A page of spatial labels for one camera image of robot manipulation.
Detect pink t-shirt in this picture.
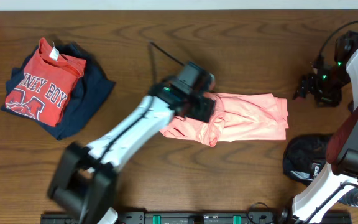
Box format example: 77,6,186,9
160,93,288,147

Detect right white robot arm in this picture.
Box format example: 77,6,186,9
277,41,358,223

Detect red printed folded t-shirt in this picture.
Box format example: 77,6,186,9
5,38,86,127

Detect black patterned garment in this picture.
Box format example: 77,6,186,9
283,134,358,208

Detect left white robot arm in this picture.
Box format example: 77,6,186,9
47,72,215,223

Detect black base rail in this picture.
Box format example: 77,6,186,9
40,208,352,224

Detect navy folded garment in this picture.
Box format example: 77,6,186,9
1,42,115,140

